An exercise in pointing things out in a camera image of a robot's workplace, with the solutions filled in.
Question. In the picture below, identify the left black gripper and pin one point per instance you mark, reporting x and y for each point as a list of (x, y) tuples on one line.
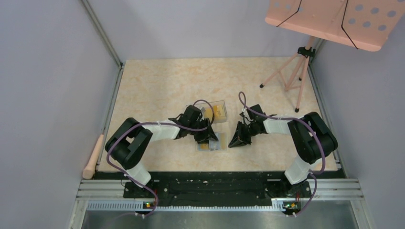
[(207, 134)]

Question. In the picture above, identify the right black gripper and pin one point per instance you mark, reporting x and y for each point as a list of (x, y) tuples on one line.
[(239, 139)]

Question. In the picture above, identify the clear plastic card box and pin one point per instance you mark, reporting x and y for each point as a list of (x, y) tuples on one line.
[(203, 105)]

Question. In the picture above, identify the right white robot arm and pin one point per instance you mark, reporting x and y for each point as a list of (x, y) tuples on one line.
[(312, 139)]

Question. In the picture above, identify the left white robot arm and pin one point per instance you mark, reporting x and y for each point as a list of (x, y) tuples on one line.
[(128, 144)]

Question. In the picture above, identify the grey credit card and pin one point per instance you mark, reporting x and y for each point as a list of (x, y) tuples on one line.
[(214, 145)]

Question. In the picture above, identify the yellow card stack in box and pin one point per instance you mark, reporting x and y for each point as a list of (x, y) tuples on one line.
[(219, 111)]

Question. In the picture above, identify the pink music stand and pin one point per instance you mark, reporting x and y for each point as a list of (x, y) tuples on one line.
[(362, 24)]

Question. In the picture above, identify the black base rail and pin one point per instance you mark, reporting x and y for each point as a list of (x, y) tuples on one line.
[(218, 189)]

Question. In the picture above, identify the wooden mallet handle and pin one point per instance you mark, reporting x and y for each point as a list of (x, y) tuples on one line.
[(90, 168)]

